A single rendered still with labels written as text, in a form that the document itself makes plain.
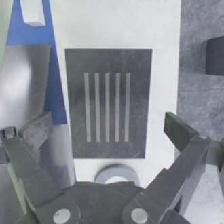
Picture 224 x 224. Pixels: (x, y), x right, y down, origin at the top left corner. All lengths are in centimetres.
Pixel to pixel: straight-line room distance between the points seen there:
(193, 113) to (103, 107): 160
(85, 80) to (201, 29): 159
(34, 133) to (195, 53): 165
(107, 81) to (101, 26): 13
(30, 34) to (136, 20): 46
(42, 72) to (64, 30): 25
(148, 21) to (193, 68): 140
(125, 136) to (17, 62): 48
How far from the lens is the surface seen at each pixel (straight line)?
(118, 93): 25
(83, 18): 35
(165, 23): 36
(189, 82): 173
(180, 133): 17
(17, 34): 74
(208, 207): 257
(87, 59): 25
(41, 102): 52
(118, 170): 40
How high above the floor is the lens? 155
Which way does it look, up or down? 74 degrees down
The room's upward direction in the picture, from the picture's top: 179 degrees clockwise
